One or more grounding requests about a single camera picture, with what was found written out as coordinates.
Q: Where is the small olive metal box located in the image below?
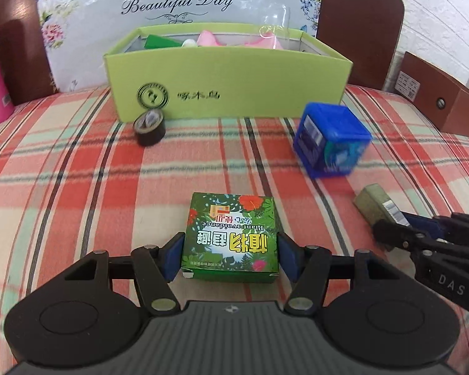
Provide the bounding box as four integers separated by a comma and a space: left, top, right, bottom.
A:
353, 184, 410, 227

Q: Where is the green floral printed box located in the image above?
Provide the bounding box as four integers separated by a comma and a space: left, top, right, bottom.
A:
181, 192, 280, 283

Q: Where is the plain green small box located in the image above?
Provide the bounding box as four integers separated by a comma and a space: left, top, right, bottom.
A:
144, 35, 182, 50

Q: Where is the white oval pad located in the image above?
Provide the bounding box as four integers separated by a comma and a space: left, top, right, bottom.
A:
182, 39, 197, 48

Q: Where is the white pink glove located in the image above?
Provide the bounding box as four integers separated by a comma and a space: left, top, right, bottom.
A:
196, 30, 222, 47
244, 35, 283, 50

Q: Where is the clear plastic cup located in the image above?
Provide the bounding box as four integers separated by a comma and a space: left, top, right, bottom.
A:
258, 2, 290, 50

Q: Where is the plaid bed sheet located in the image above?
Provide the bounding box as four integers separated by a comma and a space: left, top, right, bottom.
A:
0, 86, 469, 374

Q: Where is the blue gum container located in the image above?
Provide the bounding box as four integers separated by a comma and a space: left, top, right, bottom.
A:
293, 102, 372, 179

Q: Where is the black tape roll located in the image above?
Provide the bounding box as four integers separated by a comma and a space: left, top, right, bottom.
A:
133, 108, 166, 147

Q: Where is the brown cardboard box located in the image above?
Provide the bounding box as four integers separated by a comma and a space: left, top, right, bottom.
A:
394, 52, 469, 137

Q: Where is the light green cardboard box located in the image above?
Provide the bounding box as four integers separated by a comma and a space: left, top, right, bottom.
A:
104, 23, 352, 123

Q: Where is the dark brown headboard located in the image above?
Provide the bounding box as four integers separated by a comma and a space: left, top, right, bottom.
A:
0, 0, 405, 105

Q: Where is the floral Beautiful Day pillow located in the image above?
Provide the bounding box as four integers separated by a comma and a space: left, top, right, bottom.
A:
37, 0, 322, 92

